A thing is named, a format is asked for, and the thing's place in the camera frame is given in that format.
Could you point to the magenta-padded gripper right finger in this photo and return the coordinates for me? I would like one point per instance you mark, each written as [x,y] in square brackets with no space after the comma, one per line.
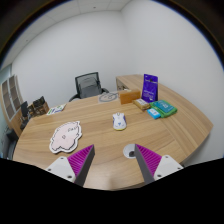
[165,165]

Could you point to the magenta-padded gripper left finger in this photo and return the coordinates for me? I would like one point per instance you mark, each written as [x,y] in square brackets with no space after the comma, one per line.
[63,166]

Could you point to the white blue yellow computer mouse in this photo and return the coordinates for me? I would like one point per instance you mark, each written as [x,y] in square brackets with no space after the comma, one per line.
[119,121]

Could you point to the pink pig-shaped mouse pad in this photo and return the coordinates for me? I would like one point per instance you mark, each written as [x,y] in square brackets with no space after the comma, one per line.
[65,137]

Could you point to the round grey face mouse pad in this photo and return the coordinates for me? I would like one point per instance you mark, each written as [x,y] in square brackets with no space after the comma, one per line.
[108,97]

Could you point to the blue tissue packet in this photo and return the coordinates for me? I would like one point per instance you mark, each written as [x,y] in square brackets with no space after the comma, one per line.
[154,113]

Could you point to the green tissue packet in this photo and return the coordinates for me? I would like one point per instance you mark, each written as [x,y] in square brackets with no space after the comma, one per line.
[165,107]

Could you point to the green white leaflet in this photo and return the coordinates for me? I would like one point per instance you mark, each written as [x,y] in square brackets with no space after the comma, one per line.
[56,109]

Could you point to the open box of dark items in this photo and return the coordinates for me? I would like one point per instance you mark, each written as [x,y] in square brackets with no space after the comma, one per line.
[38,106]

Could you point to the tan wrapped packet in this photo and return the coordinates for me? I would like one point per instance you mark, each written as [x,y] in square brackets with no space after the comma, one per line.
[141,104]

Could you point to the dark side chair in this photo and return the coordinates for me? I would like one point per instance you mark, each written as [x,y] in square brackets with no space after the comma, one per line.
[24,111]

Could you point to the brown cardboard box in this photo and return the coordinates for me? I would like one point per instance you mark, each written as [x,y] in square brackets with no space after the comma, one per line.
[129,97]

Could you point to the purple standing pouch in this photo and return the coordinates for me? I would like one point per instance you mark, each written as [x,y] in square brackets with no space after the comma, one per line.
[150,87]

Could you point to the black mesh office chair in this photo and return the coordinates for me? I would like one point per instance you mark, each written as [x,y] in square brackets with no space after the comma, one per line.
[88,85]

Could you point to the wooden shelf unit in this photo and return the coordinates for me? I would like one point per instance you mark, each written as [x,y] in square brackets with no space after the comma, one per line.
[11,96]

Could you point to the wooden side cabinet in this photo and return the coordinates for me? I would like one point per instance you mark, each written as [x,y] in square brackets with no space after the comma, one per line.
[128,81]

